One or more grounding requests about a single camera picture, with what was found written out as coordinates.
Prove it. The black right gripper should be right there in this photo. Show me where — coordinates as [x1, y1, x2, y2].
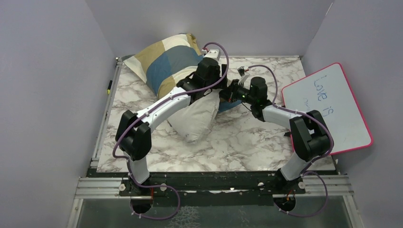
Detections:
[216, 79, 256, 105]

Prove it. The blue yellow patchwork pillowcase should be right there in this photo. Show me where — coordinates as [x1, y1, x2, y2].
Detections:
[122, 33, 243, 113]

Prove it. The white pillow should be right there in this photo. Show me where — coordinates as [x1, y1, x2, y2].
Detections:
[167, 66, 221, 143]

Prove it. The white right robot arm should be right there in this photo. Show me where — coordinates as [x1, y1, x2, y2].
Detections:
[220, 77, 334, 193]

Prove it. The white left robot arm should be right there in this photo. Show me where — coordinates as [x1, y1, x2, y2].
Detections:
[112, 57, 229, 195]

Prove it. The pink framed whiteboard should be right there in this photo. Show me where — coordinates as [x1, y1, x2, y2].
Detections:
[281, 63, 374, 155]

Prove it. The yellow black marker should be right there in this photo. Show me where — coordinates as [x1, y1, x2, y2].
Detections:
[107, 80, 113, 95]

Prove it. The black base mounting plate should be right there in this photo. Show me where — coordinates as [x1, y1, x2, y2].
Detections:
[88, 171, 336, 209]

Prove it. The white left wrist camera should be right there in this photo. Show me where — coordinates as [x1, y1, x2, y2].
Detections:
[201, 48, 221, 62]

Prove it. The aluminium front rail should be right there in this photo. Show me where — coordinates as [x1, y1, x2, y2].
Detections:
[74, 175, 354, 200]

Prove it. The aluminium table edge rail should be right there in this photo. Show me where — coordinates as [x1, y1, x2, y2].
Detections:
[89, 57, 123, 169]

